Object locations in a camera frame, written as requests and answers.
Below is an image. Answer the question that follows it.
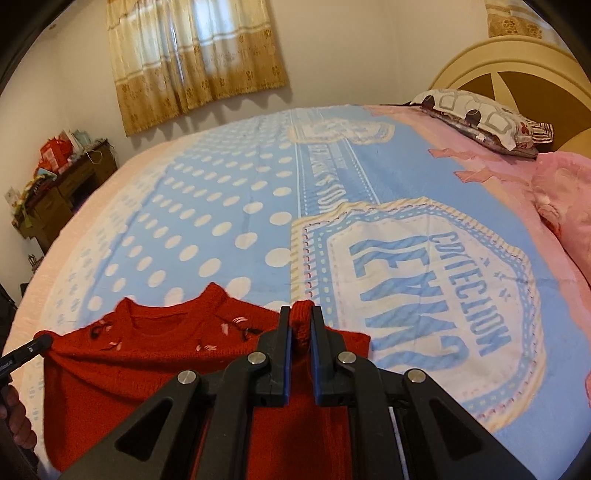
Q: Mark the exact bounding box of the red knitted sweater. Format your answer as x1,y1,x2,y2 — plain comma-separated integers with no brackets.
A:
44,284,352,479

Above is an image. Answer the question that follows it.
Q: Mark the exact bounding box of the person left hand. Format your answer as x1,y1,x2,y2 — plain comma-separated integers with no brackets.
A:
0,385,37,450

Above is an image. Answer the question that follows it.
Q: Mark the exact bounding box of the dark wooden desk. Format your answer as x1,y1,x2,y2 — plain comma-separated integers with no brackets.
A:
12,139,118,253

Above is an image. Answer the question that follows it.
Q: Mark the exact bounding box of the blue polka dot bed blanket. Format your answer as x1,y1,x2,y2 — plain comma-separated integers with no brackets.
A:
8,106,590,479

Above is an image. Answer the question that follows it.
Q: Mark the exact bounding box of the red gift box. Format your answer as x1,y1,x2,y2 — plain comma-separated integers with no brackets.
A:
38,137,73,174

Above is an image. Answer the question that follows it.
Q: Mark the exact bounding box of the folded pink quilt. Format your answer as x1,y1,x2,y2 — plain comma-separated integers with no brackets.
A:
531,151,591,281

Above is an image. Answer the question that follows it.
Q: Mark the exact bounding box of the grey patterned pillow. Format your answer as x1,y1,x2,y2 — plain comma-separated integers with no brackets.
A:
408,89,554,159

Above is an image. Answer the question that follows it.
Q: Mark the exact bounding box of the beige curtain centre window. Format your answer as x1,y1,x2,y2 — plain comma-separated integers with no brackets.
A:
106,0,288,137

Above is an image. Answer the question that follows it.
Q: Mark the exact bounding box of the cream wooden headboard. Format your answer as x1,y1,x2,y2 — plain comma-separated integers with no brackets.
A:
432,36,590,157

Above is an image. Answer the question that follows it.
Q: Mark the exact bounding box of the beige curtain side window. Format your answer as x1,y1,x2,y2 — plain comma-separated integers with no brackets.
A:
484,0,544,39

